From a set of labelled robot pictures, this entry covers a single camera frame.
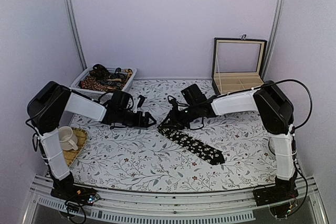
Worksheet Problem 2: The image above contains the floral tablecloth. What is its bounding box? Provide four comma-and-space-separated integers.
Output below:
67, 78, 286, 193

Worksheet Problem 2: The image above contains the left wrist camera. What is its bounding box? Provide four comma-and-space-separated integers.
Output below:
133, 95, 146, 113

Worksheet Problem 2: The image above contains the aluminium front rail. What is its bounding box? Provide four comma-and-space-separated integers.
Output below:
23, 176, 329, 223

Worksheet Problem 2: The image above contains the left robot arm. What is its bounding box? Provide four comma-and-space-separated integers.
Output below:
25, 81, 156, 200

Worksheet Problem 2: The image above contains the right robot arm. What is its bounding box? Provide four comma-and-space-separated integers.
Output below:
157, 81, 298, 205

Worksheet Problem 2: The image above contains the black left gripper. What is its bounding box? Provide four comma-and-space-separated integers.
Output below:
118, 109, 157, 127

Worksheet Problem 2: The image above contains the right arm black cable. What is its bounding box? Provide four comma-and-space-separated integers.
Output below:
265, 79, 313, 132

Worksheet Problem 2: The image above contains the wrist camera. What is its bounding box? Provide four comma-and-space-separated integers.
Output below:
133, 95, 146, 113
167, 95, 179, 109

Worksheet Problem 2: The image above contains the metal frame post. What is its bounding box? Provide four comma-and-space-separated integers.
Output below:
261, 0, 285, 79
64, 0, 87, 70

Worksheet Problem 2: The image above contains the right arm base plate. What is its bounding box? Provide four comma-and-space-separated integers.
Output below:
253, 186, 299, 206

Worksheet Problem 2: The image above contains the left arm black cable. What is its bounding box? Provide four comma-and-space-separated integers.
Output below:
25, 91, 116, 153

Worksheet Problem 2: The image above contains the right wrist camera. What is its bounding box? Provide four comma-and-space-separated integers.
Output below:
167, 95, 179, 109

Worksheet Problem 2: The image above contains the patterned round bowl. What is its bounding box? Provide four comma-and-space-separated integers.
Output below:
268, 138, 275, 156

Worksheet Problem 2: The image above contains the white plastic basket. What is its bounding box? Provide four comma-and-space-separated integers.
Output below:
70, 64, 137, 99

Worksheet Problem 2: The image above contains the black floral tie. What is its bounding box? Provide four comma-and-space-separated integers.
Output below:
157, 126, 225, 165

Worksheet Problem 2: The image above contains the right metal frame post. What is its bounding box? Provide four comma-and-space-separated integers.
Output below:
261, 0, 285, 79

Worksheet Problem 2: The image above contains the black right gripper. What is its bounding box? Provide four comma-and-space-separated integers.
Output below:
162, 103, 200, 130

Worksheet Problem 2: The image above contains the left metal frame post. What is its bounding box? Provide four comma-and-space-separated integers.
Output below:
64, 0, 87, 70

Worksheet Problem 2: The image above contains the woven bamboo tray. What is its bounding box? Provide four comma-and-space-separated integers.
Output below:
60, 127, 88, 167

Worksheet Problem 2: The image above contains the brown patterned ties pile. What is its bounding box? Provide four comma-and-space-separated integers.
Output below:
77, 64, 133, 92

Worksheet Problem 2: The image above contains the white ceramic mug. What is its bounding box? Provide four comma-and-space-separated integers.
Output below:
58, 126, 78, 151

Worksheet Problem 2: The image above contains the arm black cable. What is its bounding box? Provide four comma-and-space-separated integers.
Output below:
25, 91, 116, 153
265, 79, 313, 132

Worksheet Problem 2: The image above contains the black compartment storage box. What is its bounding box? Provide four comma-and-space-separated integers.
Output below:
211, 37, 267, 94

